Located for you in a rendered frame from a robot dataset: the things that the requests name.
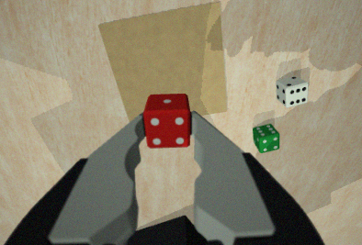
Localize tan flat mat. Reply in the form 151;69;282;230
98;3;227;122

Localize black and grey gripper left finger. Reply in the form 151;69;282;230
4;112;146;245

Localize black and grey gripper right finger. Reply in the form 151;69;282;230
190;111;325;245

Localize green die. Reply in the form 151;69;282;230
253;124;280;153

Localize white die with black pips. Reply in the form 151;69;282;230
276;76;309;107

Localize red die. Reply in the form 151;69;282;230
143;94;190;149

